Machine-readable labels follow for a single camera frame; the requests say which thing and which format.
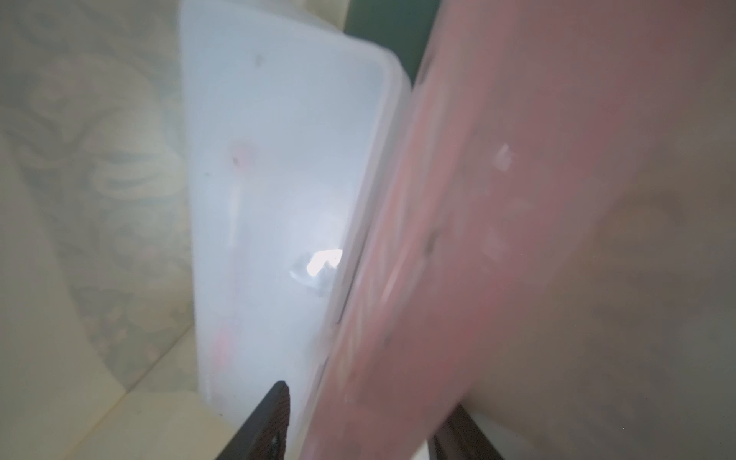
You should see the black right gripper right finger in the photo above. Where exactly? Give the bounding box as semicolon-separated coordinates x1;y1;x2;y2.
427;406;503;460

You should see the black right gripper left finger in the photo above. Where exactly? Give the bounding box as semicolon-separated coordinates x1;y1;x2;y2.
217;381;291;460

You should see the translucent pink pencil case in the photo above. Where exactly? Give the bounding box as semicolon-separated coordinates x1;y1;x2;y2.
299;1;735;459

